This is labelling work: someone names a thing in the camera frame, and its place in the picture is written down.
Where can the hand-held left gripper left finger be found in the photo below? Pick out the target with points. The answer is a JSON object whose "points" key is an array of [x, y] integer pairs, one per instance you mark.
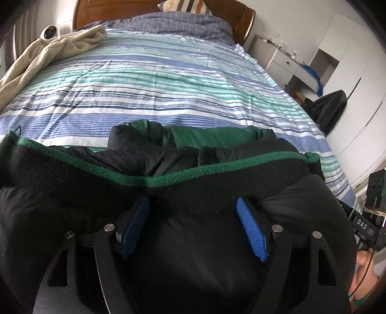
{"points": [[135, 229]]}

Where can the wooden stool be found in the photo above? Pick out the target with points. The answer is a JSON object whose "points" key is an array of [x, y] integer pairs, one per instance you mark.
{"points": [[299, 97]]}

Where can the small toiletry bottles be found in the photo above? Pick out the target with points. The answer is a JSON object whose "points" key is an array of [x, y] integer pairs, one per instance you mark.
{"points": [[280, 48]]}

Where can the black puffer jacket green lining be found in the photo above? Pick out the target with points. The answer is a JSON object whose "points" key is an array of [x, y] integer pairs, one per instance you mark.
{"points": [[193, 241]]}

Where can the white desk with drawers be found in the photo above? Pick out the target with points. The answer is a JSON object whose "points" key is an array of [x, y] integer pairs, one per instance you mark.
{"points": [[280, 63]]}

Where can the wooden headboard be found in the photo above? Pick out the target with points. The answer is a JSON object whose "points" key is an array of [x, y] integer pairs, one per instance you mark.
{"points": [[241, 18]]}

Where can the bed with striped sheet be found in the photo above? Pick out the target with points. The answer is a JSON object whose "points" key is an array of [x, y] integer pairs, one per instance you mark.
{"points": [[150, 84]]}

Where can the blue cloth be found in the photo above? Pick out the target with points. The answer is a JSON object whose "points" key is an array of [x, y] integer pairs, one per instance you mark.
{"points": [[316, 78]]}

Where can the striped pillow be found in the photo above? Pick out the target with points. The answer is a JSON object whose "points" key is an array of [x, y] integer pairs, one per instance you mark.
{"points": [[184, 6]]}

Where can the white bedside table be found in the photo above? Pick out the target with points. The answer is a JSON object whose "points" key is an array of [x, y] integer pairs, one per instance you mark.
{"points": [[64, 28]]}

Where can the black backpack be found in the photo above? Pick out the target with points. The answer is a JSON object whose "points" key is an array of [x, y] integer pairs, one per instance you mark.
{"points": [[328, 111]]}

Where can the white wardrobe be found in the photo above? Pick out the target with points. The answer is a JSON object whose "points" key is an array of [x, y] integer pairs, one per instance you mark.
{"points": [[359, 90]]}

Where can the small white fan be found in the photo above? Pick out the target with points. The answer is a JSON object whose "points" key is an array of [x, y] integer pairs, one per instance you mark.
{"points": [[48, 32]]}

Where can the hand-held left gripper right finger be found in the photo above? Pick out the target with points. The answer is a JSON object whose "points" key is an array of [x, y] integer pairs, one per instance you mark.
{"points": [[251, 229]]}

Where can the person's right hand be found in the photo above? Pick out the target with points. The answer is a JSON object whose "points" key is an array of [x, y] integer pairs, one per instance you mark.
{"points": [[363, 268]]}

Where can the beige fleece blanket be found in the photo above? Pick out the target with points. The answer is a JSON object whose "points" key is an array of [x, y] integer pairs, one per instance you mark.
{"points": [[39, 60]]}

